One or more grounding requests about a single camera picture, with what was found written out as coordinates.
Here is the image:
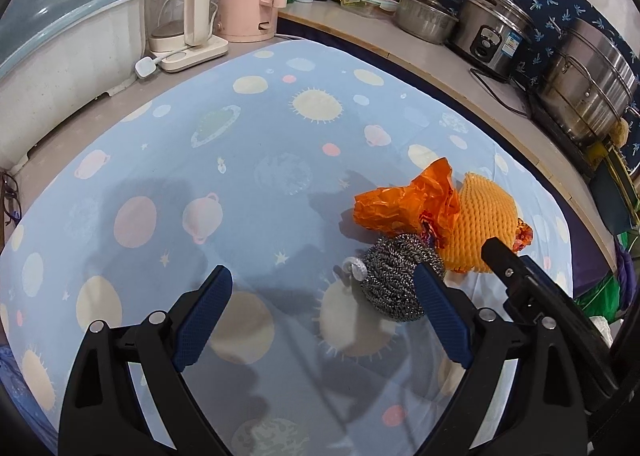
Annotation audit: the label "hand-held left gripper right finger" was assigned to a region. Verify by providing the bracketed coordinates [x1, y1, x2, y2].
[412, 261, 587, 456]

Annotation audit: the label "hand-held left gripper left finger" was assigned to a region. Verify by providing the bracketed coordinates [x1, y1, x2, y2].
[59, 264, 234, 456]

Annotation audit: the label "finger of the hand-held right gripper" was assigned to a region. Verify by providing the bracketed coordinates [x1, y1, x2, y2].
[481, 236, 623, 402]

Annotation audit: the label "orange plastic wrapper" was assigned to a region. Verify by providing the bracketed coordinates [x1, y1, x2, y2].
[354, 158, 461, 239]
[510, 217, 535, 254]

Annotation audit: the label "orange foam fruit net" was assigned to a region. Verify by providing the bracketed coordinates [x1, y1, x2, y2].
[440, 172, 521, 273]

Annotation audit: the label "steel wool scourer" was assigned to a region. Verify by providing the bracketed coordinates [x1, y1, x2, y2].
[345, 232, 446, 323]

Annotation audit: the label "green plastic bag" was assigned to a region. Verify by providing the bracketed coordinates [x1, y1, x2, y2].
[575, 231, 640, 322]

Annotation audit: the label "purple towel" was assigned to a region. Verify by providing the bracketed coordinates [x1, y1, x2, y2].
[615, 241, 637, 297]

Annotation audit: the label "large teal plastic basin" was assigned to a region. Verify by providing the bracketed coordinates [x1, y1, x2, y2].
[587, 163, 640, 232]

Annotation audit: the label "black induction cooker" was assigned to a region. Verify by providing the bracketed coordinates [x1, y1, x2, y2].
[527, 96, 601, 177]

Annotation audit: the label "teal basin with yellow rim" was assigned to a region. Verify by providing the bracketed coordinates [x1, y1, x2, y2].
[590, 141, 628, 173]

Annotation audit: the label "blue planet print tablecloth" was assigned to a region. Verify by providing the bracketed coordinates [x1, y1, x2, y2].
[0, 38, 573, 456]

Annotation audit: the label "large steel steamer pot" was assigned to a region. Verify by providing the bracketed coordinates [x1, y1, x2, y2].
[535, 18, 640, 147]

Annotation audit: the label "steel rice cooker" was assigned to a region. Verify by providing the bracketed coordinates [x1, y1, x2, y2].
[447, 0, 548, 82]

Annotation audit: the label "black eyeglasses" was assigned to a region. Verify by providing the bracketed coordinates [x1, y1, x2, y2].
[0, 171, 23, 227]

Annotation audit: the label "small steel pot glass lid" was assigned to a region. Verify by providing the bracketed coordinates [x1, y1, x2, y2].
[395, 0, 460, 46]

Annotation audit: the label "clear food container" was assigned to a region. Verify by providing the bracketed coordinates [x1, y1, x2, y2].
[342, 0, 401, 17]

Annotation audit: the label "white glass electric kettle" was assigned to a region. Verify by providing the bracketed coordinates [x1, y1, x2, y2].
[141, 0, 230, 73]

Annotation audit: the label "white dish rack with lid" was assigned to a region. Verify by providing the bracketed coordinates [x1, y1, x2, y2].
[0, 0, 151, 172]

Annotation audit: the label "black power cable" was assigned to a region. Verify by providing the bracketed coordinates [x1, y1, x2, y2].
[469, 67, 531, 117]

